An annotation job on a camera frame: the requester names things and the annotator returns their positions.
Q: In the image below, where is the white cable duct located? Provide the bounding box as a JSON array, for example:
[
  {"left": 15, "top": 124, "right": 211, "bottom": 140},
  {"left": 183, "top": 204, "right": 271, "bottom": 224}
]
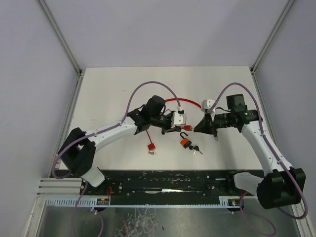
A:
[{"left": 45, "top": 196, "right": 111, "bottom": 207}]

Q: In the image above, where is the right aluminium frame post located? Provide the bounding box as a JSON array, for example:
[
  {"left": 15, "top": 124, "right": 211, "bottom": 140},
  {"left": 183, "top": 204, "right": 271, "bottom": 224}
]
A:
[{"left": 250, "top": 0, "right": 296, "bottom": 75}]

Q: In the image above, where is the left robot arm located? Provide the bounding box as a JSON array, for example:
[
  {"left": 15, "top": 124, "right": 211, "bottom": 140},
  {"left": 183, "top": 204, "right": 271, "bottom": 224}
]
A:
[{"left": 57, "top": 95, "right": 186, "bottom": 187}]

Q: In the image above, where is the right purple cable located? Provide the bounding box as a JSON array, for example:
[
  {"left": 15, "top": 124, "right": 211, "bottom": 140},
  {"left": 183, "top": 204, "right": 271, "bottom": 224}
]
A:
[{"left": 209, "top": 82, "right": 309, "bottom": 235}]

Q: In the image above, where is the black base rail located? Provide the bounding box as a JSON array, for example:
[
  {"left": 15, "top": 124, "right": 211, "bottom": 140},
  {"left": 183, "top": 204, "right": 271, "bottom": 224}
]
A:
[{"left": 84, "top": 170, "right": 241, "bottom": 206}]

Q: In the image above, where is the left aluminium frame post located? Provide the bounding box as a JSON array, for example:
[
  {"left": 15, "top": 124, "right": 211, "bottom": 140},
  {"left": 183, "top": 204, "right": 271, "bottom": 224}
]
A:
[{"left": 36, "top": 0, "right": 82, "bottom": 75}]

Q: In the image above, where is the red padlock with thin cable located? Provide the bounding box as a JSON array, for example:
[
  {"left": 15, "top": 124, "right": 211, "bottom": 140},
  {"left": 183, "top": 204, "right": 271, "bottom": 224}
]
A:
[{"left": 175, "top": 125, "right": 194, "bottom": 132}]

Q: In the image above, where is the purple cable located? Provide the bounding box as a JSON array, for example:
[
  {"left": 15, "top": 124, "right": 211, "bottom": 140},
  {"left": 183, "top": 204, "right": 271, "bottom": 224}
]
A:
[
  {"left": 209, "top": 82, "right": 309, "bottom": 235},
  {"left": 51, "top": 80, "right": 183, "bottom": 237}
]

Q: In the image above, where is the thick red cable lock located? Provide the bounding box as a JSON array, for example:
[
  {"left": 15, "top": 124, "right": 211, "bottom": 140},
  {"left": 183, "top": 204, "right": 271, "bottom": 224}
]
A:
[{"left": 164, "top": 97, "right": 219, "bottom": 141}]

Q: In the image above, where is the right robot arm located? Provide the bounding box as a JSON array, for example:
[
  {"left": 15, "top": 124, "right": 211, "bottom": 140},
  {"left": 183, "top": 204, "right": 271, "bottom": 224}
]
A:
[{"left": 194, "top": 94, "right": 306, "bottom": 209}]

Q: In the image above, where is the orange black padlock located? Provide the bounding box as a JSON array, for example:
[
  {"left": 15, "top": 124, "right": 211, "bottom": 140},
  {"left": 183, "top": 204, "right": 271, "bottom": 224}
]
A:
[{"left": 180, "top": 132, "right": 192, "bottom": 149}]

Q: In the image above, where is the small red padlock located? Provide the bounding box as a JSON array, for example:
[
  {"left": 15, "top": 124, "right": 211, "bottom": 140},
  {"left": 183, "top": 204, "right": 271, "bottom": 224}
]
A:
[{"left": 146, "top": 131, "right": 156, "bottom": 153}]

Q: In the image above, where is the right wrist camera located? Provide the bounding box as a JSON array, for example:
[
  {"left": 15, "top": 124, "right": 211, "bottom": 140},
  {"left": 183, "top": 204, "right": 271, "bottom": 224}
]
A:
[{"left": 201, "top": 99, "right": 215, "bottom": 114}]

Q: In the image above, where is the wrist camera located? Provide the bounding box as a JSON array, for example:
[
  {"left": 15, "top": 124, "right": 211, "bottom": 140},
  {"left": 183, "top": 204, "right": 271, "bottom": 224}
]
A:
[
  {"left": 171, "top": 110, "right": 187, "bottom": 127},
  {"left": 201, "top": 99, "right": 215, "bottom": 114}
]

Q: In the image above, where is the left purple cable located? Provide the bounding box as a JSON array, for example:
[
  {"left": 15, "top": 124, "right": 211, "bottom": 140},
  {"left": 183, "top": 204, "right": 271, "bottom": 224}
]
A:
[{"left": 51, "top": 80, "right": 183, "bottom": 237}]

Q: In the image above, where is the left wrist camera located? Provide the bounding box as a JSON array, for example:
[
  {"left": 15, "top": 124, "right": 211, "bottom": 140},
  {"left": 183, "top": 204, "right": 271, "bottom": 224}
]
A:
[{"left": 171, "top": 110, "right": 187, "bottom": 127}]

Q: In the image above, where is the aluminium frame post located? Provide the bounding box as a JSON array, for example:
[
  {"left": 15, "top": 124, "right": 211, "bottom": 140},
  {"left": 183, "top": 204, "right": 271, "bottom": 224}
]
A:
[
  {"left": 250, "top": 0, "right": 296, "bottom": 75},
  {"left": 36, "top": 0, "right": 82, "bottom": 75}
]

